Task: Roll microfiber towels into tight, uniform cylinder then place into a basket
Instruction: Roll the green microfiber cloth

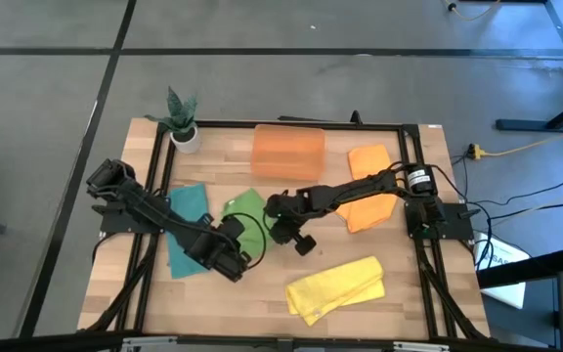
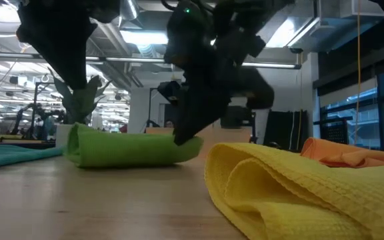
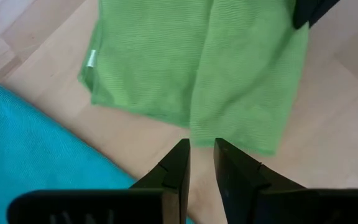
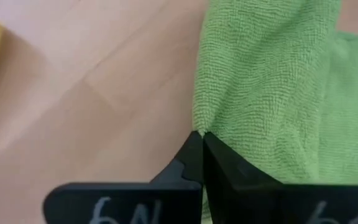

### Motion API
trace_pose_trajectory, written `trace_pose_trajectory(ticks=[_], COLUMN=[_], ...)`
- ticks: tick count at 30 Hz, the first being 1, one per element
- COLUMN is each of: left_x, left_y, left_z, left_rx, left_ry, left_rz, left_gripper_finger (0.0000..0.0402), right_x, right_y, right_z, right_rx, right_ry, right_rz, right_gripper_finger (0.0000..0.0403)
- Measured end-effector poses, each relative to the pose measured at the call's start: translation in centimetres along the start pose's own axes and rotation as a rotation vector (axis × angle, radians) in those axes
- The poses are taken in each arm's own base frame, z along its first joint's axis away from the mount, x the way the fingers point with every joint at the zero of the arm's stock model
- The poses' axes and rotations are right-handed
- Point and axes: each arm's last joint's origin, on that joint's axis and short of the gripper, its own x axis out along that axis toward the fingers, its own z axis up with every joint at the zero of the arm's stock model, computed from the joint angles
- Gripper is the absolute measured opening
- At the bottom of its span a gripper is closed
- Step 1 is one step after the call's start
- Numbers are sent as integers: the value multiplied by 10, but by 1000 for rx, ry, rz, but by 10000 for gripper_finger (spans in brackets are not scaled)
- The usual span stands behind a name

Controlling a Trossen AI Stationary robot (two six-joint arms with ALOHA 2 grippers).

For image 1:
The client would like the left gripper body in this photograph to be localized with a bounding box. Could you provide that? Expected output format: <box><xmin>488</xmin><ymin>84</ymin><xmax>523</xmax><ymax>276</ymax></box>
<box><xmin>183</xmin><ymin>226</ymin><xmax>251</xmax><ymax>284</ymax></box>

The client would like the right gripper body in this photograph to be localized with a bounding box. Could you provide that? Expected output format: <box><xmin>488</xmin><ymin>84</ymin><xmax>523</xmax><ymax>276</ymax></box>
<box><xmin>263</xmin><ymin>190</ymin><xmax>310</xmax><ymax>245</ymax></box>

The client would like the green microfiber towel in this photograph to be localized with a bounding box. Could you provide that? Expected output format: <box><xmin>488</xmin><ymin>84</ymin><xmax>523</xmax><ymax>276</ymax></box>
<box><xmin>220</xmin><ymin>188</ymin><xmax>277</xmax><ymax>260</ymax></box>

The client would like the yellow microfiber towel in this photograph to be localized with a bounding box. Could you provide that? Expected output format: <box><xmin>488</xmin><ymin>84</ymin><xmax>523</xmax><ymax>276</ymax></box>
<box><xmin>284</xmin><ymin>255</ymin><xmax>387</xmax><ymax>328</ymax></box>

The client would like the orange translucent plastic basket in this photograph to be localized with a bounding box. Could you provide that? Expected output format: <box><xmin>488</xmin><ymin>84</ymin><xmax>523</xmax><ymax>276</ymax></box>
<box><xmin>249</xmin><ymin>123</ymin><xmax>327</xmax><ymax>180</ymax></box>

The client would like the teal microfiber towel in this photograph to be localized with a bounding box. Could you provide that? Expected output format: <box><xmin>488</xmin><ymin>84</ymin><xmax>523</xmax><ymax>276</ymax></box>
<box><xmin>165</xmin><ymin>182</ymin><xmax>214</xmax><ymax>281</ymax></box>

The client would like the orange microfiber towel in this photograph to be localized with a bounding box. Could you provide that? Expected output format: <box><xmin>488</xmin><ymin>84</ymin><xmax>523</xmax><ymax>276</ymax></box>
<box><xmin>335</xmin><ymin>143</ymin><xmax>401</xmax><ymax>235</ymax></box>

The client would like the snake plant in white pot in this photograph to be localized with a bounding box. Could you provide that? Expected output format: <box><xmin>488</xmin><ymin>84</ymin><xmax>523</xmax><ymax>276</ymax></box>
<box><xmin>144</xmin><ymin>86</ymin><xmax>203</xmax><ymax>155</ymax></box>

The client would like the black desk edge bar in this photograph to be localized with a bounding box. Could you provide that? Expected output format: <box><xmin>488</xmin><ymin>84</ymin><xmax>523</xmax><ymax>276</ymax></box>
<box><xmin>476</xmin><ymin>246</ymin><xmax>563</xmax><ymax>289</ymax></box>

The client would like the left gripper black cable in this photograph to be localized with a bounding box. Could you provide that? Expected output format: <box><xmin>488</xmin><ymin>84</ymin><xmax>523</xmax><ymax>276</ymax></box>
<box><xmin>222</xmin><ymin>211</ymin><xmax>269</xmax><ymax>271</ymax></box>

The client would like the black metal table frame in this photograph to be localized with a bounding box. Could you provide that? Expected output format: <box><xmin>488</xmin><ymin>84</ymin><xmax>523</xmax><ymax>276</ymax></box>
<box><xmin>0</xmin><ymin>110</ymin><xmax>563</xmax><ymax>352</ymax></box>

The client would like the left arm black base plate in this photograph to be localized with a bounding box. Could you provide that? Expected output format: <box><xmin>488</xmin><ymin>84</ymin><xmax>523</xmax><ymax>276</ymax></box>
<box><xmin>91</xmin><ymin>195</ymin><xmax>171</xmax><ymax>235</ymax></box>

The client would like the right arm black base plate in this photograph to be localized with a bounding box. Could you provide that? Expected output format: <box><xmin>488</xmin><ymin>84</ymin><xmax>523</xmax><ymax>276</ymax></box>
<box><xmin>404</xmin><ymin>200</ymin><xmax>481</xmax><ymax>242</ymax></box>

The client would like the yellow extension cord with plug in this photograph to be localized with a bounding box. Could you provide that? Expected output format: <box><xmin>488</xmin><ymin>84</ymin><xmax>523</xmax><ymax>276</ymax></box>
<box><xmin>466</xmin><ymin>121</ymin><xmax>563</xmax><ymax>160</ymax></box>

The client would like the black floor cable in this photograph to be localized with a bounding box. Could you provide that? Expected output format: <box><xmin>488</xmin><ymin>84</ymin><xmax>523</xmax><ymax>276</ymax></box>
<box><xmin>450</xmin><ymin>146</ymin><xmax>563</xmax><ymax>275</ymax></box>

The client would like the black desk leg frame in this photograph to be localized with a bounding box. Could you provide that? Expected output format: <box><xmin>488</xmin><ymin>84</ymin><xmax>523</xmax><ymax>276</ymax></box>
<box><xmin>495</xmin><ymin>0</ymin><xmax>563</xmax><ymax>133</ymax></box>

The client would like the yellow hanging cable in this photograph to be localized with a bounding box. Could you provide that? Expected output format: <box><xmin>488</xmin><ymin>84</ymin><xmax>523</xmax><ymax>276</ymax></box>
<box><xmin>441</xmin><ymin>0</ymin><xmax>503</xmax><ymax>22</ymax></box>

